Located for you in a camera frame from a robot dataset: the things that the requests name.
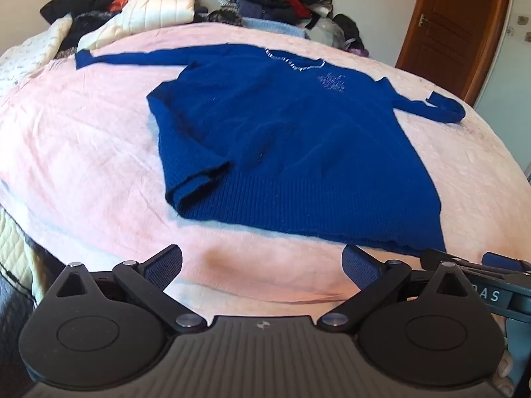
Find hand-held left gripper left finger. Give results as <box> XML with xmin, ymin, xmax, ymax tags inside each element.
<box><xmin>55</xmin><ymin>244</ymin><xmax>207</xmax><ymax>334</ymax></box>

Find flower wall decals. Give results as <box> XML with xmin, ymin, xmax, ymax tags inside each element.
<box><xmin>505</xmin><ymin>13</ymin><xmax>531</xmax><ymax>43</ymax></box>

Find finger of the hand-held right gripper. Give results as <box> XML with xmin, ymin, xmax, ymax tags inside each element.
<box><xmin>482</xmin><ymin>252</ymin><xmax>531</xmax><ymax>273</ymax></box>
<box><xmin>420</xmin><ymin>249</ymin><xmax>484</xmax><ymax>276</ymax></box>

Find light blue towel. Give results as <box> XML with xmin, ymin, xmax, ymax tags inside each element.
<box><xmin>240</xmin><ymin>17</ymin><xmax>313</xmax><ymax>42</ymax></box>

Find cream quilted bedspread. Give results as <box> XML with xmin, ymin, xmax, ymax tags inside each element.
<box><xmin>0</xmin><ymin>205</ymin><xmax>59</xmax><ymax>299</ymax></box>

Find black bag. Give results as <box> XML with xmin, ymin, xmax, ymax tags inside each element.
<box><xmin>332</xmin><ymin>14</ymin><xmax>366</xmax><ymax>51</ymax></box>

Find clear plastic bag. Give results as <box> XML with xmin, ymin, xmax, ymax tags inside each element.
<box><xmin>306</xmin><ymin>6</ymin><xmax>347</xmax><ymax>45</ymax></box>

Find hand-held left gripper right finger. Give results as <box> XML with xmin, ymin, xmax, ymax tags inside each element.
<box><xmin>318</xmin><ymin>244</ymin><xmax>478</xmax><ymax>334</ymax></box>

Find navy garment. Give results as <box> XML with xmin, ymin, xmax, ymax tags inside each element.
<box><xmin>231</xmin><ymin>0</ymin><xmax>300</xmax><ymax>22</ymax></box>

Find orange garment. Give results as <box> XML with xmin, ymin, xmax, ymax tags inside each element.
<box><xmin>109</xmin><ymin>0</ymin><xmax>142</xmax><ymax>13</ymax></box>

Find dark speckled garment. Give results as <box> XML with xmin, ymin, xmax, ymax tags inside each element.
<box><xmin>61</xmin><ymin>10</ymin><xmax>122</xmax><ymax>52</ymax></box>

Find blue knit sweater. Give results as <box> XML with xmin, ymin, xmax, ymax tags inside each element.
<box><xmin>75</xmin><ymin>43</ymin><xmax>466</xmax><ymax>256</ymax></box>

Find leopard print garment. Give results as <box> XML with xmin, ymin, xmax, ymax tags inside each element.
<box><xmin>206</xmin><ymin>7</ymin><xmax>245</xmax><ymax>28</ymax></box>

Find person's right hand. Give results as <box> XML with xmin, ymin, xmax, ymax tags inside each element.
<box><xmin>493</xmin><ymin>350</ymin><xmax>517</xmax><ymax>391</ymax></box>

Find white floral quilt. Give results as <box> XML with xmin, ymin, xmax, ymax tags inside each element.
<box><xmin>0</xmin><ymin>12</ymin><xmax>74</xmax><ymax>94</ymax></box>

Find pink blanket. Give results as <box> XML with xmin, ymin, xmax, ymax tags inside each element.
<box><xmin>0</xmin><ymin>22</ymin><xmax>531</xmax><ymax>304</ymax></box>

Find white quilted jacket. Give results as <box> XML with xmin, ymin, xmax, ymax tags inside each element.
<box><xmin>77</xmin><ymin>0</ymin><xmax>198</xmax><ymax>50</ymax></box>

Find brown wooden door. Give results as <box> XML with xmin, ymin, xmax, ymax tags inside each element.
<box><xmin>395</xmin><ymin>0</ymin><xmax>516</xmax><ymax>107</ymax></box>

